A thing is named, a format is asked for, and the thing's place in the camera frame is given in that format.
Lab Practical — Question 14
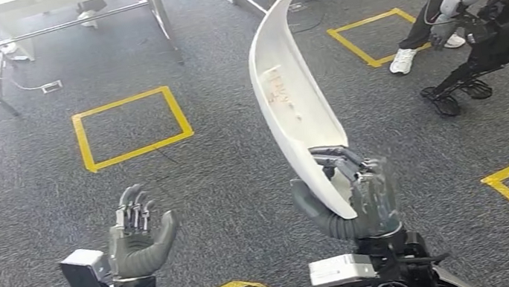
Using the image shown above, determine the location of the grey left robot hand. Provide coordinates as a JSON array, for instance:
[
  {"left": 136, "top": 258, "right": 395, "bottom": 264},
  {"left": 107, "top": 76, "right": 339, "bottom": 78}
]
[{"left": 98, "top": 178, "right": 187, "bottom": 283}]

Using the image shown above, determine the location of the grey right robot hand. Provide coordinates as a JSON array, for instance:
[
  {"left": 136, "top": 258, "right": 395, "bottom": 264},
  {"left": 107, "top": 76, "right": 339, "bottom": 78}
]
[{"left": 284, "top": 136, "right": 406, "bottom": 250}]

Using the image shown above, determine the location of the white curved plastic part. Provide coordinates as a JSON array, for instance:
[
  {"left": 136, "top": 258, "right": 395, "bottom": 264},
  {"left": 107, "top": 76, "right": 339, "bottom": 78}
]
[{"left": 239, "top": 0, "right": 360, "bottom": 232}]

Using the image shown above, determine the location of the yellow floor tape square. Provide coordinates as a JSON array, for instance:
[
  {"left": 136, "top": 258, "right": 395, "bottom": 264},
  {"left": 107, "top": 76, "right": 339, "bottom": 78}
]
[
  {"left": 68, "top": 83, "right": 199, "bottom": 177},
  {"left": 324, "top": 3, "right": 436, "bottom": 75}
]

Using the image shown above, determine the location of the person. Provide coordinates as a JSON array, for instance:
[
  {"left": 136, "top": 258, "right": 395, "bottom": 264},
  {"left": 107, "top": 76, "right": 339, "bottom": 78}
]
[{"left": 379, "top": 0, "right": 493, "bottom": 78}]

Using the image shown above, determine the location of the person's foot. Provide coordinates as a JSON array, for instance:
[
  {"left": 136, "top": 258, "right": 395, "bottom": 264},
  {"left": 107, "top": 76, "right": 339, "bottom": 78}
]
[{"left": 74, "top": 0, "right": 112, "bottom": 31}]

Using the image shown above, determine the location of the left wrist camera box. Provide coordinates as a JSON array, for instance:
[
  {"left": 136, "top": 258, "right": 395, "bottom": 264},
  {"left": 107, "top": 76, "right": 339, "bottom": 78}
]
[{"left": 57, "top": 244, "right": 116, "bottom": 287}]

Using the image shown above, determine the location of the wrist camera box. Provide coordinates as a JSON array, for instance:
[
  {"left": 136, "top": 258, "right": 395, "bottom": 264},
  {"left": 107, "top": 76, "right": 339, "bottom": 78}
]
[
  {"left": 306, "top": 249, "right": 381, "bottom": 287},
  {"left": 57, "top": 244, "right": 116, "bottom": 287}
]

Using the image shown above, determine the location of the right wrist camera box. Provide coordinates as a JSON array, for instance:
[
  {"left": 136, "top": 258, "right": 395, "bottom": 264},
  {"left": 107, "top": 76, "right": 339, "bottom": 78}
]
[{"left": 306, "top": 249, "right": 381, "bottom": 287}]

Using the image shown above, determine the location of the black floor cable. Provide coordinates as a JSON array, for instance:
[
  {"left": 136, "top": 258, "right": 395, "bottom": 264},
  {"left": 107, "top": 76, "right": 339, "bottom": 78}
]
[{"left": 286, "top": 0, "right": 330, "bottom": 35}]

